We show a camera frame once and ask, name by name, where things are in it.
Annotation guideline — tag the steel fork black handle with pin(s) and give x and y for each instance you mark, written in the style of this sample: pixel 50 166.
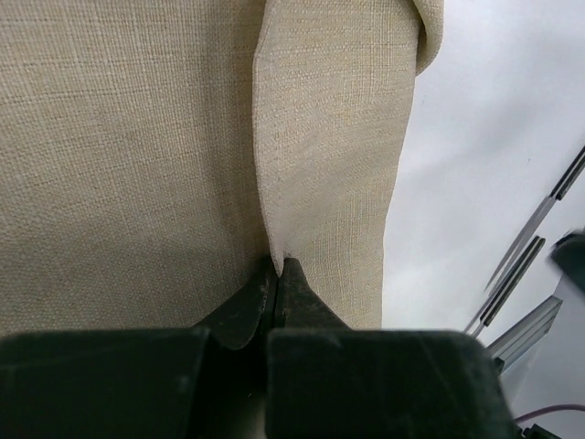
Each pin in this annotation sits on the steel fork black handle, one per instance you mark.
pixel 504 286

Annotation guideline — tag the steel knife black handle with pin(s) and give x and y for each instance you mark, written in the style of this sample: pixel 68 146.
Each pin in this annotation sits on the steel knife black handle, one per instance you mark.
pixel 523 237

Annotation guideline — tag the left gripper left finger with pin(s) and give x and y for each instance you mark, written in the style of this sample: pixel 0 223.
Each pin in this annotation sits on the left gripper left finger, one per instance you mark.
pixel 246 318

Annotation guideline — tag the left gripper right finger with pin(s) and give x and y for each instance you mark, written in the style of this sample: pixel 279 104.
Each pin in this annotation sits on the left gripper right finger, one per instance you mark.
pixel 298 306

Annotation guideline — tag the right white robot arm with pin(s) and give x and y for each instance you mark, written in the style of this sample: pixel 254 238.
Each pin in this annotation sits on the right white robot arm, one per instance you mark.
pixel 569 256

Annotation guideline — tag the beige cloth napkin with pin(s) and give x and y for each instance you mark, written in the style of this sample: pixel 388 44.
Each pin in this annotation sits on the beige cloth napkin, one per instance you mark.
pixel 153 151

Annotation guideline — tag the aluminium front rail frame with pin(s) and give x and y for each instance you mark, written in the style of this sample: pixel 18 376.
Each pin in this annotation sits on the aluminium front rail frame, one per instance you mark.
pixel 524 334

